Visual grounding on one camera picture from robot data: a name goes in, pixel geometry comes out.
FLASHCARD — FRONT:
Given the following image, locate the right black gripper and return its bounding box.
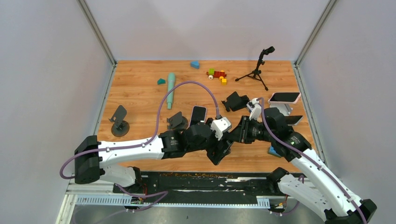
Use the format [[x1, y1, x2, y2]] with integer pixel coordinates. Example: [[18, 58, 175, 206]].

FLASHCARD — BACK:
[[225, 116, 274, 144]]

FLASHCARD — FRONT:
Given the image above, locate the phone with lavender case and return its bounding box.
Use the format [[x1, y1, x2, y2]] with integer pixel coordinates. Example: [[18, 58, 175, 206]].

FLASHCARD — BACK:
[[189, 105, 207, 126]]

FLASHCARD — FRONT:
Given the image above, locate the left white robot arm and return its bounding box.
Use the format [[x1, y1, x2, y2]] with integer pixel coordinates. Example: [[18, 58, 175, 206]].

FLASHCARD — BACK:
[[74, 118, 232, 193]]

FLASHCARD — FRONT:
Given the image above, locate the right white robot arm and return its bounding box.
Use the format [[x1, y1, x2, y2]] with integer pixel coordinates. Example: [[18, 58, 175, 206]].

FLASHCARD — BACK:
[[220, 106, 377, 224]]

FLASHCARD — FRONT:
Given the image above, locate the black clamp phone holder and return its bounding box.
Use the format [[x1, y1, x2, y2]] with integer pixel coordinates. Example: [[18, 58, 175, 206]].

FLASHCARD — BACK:
[[221, 91, 250, 112]]

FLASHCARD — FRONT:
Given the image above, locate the white phone stand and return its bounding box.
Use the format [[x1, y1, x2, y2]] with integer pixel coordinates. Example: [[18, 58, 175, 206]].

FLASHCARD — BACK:
[[270, 103, 293, 116]]

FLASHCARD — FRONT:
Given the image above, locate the round black phone stand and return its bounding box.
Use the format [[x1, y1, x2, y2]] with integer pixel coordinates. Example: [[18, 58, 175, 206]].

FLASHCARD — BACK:
[[167, 112, 188, 130]]

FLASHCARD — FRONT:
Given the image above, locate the phone with pink case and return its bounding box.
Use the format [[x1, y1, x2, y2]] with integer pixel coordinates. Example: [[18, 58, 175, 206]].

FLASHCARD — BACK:
[[268, 92, 301, 104]]

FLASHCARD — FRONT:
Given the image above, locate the phone with white edge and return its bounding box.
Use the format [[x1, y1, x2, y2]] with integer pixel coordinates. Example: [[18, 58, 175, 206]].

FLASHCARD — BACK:
[[285, 115, 304, 126]]

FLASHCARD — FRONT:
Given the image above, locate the black mini tripod stand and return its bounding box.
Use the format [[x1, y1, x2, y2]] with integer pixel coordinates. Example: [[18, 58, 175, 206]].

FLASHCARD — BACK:
[[235, 46, 275, 91]]

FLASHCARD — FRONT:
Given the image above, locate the left round grey phone stand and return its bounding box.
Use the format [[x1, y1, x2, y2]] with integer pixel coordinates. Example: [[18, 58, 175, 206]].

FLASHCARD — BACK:
[[109, 105, 130, 137]]

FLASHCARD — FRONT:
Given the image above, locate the blue and grey eraser block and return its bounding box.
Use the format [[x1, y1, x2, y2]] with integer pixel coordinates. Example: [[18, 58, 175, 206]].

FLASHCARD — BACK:
[[247, 103, 254, 112]]

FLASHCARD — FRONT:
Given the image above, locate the blue lego brick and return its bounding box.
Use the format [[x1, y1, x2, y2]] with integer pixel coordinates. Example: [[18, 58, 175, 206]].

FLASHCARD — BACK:
[[268, 147, 281, 158]]

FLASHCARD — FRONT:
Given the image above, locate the colourful toy brick car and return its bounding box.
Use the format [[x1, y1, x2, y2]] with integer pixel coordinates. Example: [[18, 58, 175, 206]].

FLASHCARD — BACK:
[[206, 68, 227, 80]]

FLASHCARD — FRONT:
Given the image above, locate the blue triangular block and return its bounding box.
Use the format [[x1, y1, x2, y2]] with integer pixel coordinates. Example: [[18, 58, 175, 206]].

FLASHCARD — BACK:
[[190, 61, 200, 69]]

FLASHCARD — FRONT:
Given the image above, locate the teal toy microphone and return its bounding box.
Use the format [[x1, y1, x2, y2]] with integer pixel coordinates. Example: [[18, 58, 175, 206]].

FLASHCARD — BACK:
[[166, 72, 176, 110]]

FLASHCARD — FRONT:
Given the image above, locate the dark teal small block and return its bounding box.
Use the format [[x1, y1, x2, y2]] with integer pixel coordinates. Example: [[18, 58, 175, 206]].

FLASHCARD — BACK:
[[157, 78, 166, 85]]

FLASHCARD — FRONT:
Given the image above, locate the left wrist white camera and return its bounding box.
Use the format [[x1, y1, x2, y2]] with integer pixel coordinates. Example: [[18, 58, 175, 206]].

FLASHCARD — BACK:
[[211, 117, 232, 140]]

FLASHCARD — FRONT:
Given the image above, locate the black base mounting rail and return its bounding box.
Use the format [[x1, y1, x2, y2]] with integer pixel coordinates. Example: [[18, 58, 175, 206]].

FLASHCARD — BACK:
[[66, 168, 310, 208]]

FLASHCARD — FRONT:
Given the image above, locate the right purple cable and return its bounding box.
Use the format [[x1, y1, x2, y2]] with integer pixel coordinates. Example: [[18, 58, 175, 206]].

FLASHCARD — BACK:
[[257, 97, 368, 224]]

